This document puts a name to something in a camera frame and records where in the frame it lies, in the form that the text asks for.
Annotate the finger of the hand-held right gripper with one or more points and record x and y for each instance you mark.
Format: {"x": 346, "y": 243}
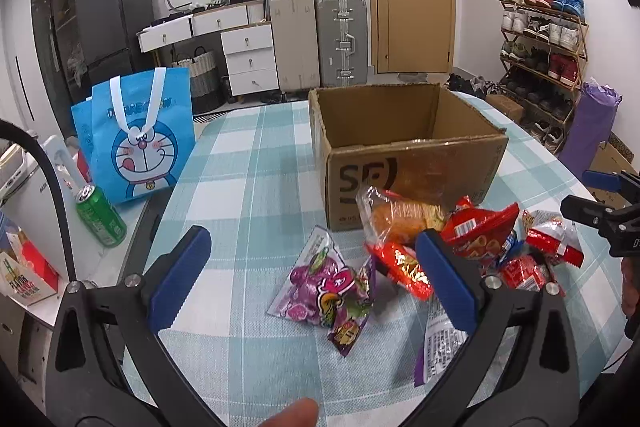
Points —
{"x": 585, "y": 209}
{"x": 600, "y": 179}

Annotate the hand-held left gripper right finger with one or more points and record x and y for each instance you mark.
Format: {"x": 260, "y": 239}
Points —
{"x": 445, "y": 282}

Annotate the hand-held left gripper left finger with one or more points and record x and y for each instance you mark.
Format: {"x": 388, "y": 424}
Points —
{"x": 177, "y": 279}

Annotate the red white snack packet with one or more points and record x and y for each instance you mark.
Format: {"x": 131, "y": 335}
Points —
{"x": 555, "y": 237}

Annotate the shiny red snack packet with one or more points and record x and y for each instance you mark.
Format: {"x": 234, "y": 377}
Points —
{"x": 405, "y": 269}

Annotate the large red snack packet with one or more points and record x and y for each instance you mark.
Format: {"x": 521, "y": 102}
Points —
{"x": 475, "y": 232}

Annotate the purple packet with white label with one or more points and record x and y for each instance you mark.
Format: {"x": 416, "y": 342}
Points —
{"x": 440, "y": 347}

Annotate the clear orange cracker packet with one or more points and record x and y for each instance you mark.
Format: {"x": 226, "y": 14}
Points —
{"x": 400, "y": 217}

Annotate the small red snack packet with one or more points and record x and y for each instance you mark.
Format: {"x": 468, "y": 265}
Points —
{"x": 525, "y": 274}

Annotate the purple green candy packet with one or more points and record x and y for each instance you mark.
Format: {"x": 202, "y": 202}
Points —
{"x": 352, "y": 322}

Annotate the brown cardboard box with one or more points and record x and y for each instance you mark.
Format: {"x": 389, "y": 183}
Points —
{"x": 450, "y": 172}

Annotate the purple grape candy packet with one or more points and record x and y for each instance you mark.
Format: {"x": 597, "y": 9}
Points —
{"x": 310, "y": 287}

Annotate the person's right hand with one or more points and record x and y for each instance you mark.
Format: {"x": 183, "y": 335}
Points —
{"x": 631, "y": 287}

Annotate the person's left hand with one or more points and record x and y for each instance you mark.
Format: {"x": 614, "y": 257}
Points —
{"x": 295, "y": 414}

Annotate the large printed cardboard box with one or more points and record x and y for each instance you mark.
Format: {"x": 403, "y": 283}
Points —
{"x": 612, "y": 162}

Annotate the purple rolled mat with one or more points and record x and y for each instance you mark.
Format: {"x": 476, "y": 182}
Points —
{"x": 592, "y": 127}

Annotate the green soda can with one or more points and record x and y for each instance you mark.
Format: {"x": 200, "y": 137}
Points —
{"x": 102, "y": 219}

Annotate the small cardboard box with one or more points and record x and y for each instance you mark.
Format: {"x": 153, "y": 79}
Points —
{"x": 505, "y": 107}

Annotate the wooden shoe rack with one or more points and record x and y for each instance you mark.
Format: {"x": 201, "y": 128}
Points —
{"x": 580, "y": 57}

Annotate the white side table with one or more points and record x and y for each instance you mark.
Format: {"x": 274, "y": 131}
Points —
{"x": 45, "y": 227}

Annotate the blue cartoon tote bag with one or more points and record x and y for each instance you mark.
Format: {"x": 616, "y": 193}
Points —
{"x": 170, "y": 127}

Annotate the printed paper food box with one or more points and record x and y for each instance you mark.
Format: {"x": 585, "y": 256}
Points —
{"x": 25, "y": 272}

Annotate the shoe rack with shoes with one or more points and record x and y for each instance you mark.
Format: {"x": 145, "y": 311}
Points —
{"x": 550, "y": 32}

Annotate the pile of floor shoes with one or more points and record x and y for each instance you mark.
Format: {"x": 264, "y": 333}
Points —
{"x": 472, "y": 84}

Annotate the striped rug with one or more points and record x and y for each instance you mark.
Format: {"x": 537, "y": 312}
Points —
{"x": 220, "y": 112}

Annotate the woven laundry basket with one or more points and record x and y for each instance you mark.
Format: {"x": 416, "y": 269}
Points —
{"x": 202, "y": 79}

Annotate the white drawer desk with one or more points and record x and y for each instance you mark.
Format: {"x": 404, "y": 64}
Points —
{"x": 250, "y": 57}

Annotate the silver suitcase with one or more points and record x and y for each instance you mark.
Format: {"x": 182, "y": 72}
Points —
{"x": 340, "y": 42}

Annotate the beige suitcase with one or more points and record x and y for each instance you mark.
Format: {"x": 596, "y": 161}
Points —
{"x": 295, "y": 42}

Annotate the dark grey refrigerator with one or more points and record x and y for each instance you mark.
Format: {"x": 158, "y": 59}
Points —
{"x": 115, "y": 12}

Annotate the dark glass cabinet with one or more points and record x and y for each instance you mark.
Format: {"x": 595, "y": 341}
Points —
{"x": 55, "y": 7}

